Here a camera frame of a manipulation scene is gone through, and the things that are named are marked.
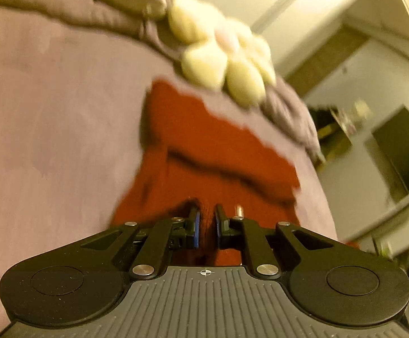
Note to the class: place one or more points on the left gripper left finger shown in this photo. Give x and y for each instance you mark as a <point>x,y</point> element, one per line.
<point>178,230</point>

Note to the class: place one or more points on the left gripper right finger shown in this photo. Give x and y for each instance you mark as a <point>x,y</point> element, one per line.
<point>246,236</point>

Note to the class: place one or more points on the red knit cardigan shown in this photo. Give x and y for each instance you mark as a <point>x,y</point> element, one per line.
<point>192,155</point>

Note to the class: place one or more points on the dark clothes pile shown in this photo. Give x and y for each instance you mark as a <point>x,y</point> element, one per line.
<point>324,120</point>

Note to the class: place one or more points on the yellow side table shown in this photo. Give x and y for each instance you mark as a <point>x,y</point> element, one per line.
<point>334,143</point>

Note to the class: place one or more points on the white gift bouquet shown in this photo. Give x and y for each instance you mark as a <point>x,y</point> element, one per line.
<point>354,119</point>

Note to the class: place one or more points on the purple bed sheet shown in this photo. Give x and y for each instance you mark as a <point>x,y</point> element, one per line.
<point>70,107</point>

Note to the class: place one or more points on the cream flower-shaped pillow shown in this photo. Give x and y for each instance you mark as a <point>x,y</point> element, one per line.
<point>222,52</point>

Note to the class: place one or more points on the purple rumpled duvet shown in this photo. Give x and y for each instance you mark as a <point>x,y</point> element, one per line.
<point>155,24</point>

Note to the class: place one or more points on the black wall television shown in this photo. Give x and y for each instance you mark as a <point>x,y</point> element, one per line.
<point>392,137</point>

